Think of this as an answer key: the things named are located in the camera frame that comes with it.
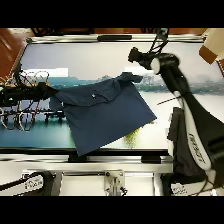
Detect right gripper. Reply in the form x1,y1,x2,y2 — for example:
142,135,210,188
127,46,153,70

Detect blue shirt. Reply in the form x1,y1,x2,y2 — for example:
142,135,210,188
49,71,158,157

